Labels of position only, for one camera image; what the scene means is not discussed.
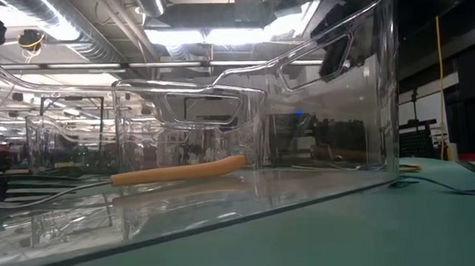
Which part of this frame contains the green table mat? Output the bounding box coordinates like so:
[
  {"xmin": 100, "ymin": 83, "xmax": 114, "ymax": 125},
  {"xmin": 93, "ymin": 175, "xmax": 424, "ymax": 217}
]
[{"xmin": 0, "ymin": 152, "xmax": 475, "ymax": 266}]

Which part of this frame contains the iridescent rainbow fork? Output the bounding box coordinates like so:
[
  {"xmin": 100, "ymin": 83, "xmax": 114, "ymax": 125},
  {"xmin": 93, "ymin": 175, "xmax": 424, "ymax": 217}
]
[{"xmin": 387, "ymin": 170, "xmax": 475, "ymax": 203}]

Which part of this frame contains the small silver ventilation duct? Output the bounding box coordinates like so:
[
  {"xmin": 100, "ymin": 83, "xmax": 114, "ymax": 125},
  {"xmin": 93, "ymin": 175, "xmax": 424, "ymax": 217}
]
[{"xmin": 132, "ymin": 0, "xmax": 168, "ymax": 18}]

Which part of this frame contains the large silver ventilation duct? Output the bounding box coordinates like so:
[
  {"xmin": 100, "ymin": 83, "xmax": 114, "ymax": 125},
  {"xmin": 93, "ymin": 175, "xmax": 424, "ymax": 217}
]
[{"xmin": 0, "ymin": 0, "xmax": 127, "ymax": 70}]

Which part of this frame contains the white cylinder container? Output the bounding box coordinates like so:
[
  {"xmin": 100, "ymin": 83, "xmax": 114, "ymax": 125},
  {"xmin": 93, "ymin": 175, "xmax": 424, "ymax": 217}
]
[{"xmin": 446, "ymin": 142, "xmax": 460, "ymax": 162}]

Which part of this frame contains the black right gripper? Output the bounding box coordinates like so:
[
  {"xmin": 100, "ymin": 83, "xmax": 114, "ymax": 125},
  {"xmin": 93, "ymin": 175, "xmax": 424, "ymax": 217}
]
[{"xmin": 310, "ymin": 0, "xmax": 382, "ymax": 84}]

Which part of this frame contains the clear plastic bin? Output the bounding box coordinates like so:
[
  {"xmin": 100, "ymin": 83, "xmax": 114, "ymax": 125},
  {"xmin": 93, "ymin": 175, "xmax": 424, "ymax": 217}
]
[
  {"xmin": 111, "ymin": 72, "xmax": 271, "ymax": 177},
  {"xmin": 23, "ymin": 109, "xmax": 120, "ymax": 173},
  {"xmin": 0, "ymin": 0, "xmax": 412, "ymax": 266}
]

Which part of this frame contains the yellow cord reel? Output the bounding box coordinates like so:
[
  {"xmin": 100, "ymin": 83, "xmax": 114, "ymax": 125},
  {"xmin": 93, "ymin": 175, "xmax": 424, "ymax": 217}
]
[{"xmin": 15, "ymin": 28, "xmax": 47, "ymax": 54}]

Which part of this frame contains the ceiling light panel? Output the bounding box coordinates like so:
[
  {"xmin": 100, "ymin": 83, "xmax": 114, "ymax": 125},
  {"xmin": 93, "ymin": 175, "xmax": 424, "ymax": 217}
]
[{"xmin": 143, "ymin": 0, "xmax": 323, "ymax": 51}]

